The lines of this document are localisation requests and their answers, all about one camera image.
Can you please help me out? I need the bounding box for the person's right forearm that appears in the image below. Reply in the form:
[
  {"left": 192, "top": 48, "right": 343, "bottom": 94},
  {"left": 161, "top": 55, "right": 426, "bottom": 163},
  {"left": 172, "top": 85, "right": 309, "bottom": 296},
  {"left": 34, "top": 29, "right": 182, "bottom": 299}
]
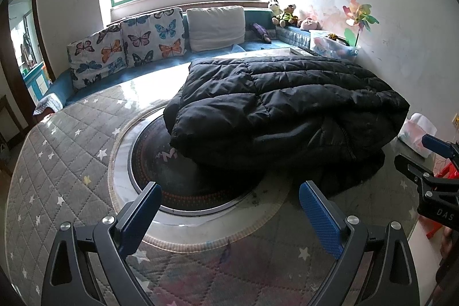
[{"left": 425, "top": 227, "right": 459, "bottom": 306}]

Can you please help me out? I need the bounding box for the white cushion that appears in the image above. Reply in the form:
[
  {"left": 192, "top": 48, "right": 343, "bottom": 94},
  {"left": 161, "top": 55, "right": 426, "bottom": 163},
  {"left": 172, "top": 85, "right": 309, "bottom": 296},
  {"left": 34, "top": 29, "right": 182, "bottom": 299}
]
[{"left": 186, "top": 5, "right": 246, "bottom": 53}]

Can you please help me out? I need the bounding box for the grey quilted star mat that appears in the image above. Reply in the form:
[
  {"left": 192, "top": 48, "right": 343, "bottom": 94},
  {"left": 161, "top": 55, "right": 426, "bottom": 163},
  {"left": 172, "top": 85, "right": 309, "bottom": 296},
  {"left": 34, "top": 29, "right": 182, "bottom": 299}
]
[{"left": 3, "top": 85, "right": 406, "bottom": 306}]

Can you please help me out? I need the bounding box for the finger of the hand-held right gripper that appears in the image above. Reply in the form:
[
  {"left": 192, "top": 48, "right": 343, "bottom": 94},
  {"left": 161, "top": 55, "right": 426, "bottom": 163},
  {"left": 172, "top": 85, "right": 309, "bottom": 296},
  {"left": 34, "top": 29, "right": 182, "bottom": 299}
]
[
  {"left": 394, "top": 155, "right": 436, "bottom": 190},
  {"left": 422, "top": 134, "right": 459, "bottom": 159}
]

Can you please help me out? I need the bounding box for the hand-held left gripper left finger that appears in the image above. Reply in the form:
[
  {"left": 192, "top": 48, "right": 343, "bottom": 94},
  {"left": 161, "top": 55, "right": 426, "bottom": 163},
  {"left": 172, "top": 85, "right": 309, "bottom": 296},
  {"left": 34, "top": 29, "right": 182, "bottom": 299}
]
[{"left": 41, "top": 182, "right": 162, "bottom": 306}]

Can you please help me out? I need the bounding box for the white pink tissue pack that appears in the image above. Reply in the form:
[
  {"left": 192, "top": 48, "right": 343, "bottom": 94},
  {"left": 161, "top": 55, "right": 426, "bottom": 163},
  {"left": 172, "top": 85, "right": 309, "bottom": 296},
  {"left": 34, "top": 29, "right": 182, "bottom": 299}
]
[{"left": 397, "top": 112, "right": 438, "bottom": 159}]

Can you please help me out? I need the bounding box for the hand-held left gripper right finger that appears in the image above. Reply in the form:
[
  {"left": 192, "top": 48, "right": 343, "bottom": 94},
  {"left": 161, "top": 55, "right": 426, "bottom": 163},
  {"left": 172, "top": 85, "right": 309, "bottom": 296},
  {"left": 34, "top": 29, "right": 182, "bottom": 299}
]
[{"left": 299, "top": 181, "right": 420, "bottom": 306}]

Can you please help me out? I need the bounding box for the bear plush toy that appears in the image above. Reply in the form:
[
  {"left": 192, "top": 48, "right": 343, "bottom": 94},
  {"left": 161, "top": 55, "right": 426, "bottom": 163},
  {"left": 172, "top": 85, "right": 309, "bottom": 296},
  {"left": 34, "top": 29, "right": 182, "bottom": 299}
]
[{"left": 272, "top": 4, "right": 299, "bottom": 28}]

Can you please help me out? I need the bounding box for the red plastic stool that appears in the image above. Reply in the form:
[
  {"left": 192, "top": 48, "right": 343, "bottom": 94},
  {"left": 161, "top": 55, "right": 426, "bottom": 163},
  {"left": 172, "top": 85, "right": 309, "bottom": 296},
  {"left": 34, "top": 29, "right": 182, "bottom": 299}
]
[{"left": 425, "top": 157, "right": 459, "bottom": 240}]

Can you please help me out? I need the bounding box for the pink plush toy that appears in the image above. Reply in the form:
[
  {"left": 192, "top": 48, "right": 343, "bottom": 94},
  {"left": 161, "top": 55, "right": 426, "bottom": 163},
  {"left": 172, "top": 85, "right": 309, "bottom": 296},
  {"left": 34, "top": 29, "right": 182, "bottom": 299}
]
[{"left": 298, "top": 18, "right": 322, "bottom": 31}]

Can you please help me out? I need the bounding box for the round dark patterned turntable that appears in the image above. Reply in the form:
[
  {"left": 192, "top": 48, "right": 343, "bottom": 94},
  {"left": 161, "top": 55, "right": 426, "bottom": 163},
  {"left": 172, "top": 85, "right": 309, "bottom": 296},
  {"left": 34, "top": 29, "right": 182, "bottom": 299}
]
[{"left": 127, "top": 110, "right": 277, "bottom": 213}]

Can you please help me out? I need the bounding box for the blue sofa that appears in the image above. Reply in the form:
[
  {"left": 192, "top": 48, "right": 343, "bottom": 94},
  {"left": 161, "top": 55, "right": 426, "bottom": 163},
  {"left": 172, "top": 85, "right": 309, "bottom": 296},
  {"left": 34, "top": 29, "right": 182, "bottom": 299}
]
[{"left": 34, "top": 7, "right": 312, "bottom": 115}]

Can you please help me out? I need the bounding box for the black puffer jacket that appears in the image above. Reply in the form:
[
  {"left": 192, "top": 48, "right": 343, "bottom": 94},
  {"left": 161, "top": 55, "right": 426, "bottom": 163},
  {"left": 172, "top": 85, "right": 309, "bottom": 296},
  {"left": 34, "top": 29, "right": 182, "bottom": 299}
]
[{"left": 163, "top": 55, "right": 410, "bottom": 197}]

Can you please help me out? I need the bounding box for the clear plastic storage box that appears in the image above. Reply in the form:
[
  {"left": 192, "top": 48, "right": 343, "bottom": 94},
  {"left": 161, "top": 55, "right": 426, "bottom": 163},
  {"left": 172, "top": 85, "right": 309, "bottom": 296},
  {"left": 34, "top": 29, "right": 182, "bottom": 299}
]
[{"left": 309, "top": 29, "right": 361, "bottom": 62}]

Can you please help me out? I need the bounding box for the colourful pinwheel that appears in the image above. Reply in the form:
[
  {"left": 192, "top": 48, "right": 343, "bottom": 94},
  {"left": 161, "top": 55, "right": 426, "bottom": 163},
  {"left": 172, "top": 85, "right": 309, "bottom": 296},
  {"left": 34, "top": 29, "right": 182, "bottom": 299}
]
[{"left": 342, "top": 0, "right": 380, "bottom": 46}]

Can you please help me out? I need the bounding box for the butterfly print cushion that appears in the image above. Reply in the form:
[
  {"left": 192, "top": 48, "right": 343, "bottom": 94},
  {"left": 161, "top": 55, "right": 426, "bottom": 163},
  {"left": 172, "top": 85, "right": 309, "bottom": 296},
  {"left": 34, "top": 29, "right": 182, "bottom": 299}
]
[
  {"left": 67, "top": 24, "right": 127, "bottom": 90},
  {"left": 120, "top": 7, "right": 186, "bottom": 69}
]

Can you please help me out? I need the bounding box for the purple cloth item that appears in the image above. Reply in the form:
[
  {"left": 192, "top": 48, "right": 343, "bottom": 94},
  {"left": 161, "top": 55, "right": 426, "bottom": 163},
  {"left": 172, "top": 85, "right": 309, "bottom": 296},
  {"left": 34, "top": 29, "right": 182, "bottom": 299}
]
[{"left": 250, "top": 23, "right": 275, "bottom": 44}]

